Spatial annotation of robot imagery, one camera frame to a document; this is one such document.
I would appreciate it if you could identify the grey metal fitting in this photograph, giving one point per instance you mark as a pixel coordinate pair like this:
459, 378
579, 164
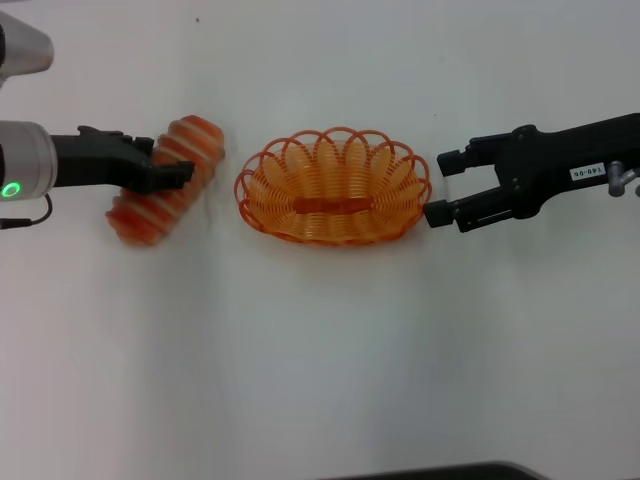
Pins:
619, 180

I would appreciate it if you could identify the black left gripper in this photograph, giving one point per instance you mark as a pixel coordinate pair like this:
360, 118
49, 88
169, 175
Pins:
95, 160

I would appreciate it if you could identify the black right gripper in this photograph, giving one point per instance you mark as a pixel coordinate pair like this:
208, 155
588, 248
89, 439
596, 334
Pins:
555, 165

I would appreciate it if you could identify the orange striped bread loaf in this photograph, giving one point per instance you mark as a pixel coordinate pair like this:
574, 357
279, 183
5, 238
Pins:
197, 142

